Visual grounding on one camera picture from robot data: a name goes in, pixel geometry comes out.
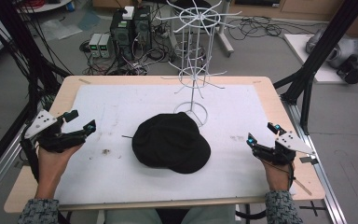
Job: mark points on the person's right hand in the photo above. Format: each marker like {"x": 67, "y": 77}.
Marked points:
{"x": 276, "y": 175}

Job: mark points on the white board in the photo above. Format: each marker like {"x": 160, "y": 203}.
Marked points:
{"x": 323, "y": 71}

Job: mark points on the white power supply unit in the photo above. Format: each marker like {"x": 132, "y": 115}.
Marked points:
{"x": 94, "y": 45}
{"x": 104, "y": 46}

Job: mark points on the white table mat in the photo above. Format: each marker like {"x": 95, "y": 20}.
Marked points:
{"x": 155, "y": 174}

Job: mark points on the black metal frame strut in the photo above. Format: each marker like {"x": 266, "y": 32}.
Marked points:
{"x": 323, "y": 49}
{"x": 21, "y": 53}

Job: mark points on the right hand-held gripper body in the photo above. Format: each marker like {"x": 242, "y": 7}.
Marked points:
{"x": 284, "y": 148}

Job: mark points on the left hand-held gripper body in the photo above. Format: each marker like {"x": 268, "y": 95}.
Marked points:
{"x": 48, "y": 132}

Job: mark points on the silver and black device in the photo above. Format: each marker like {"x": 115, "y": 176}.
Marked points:
{"x": 345, "y": 54}

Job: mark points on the black computer tower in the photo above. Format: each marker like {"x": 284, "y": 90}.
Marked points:
{"x": 121, "y": 34}
{"x": 142, "y": 29}

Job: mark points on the person's left hand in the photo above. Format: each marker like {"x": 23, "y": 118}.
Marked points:
{"x": 53, "y": 161}

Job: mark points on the aluminium rail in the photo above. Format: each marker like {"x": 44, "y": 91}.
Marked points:
{"x": 0, "y": 168}
{"x": 317, "y": 161}

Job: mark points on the white box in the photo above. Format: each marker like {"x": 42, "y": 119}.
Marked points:
{"x": 128, "y": 12}

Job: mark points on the black cap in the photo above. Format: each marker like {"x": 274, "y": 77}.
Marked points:
{"x": 171, "y": 143}

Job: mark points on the person's legs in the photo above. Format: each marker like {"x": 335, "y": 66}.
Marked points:
{"x": 167, "y": 216}

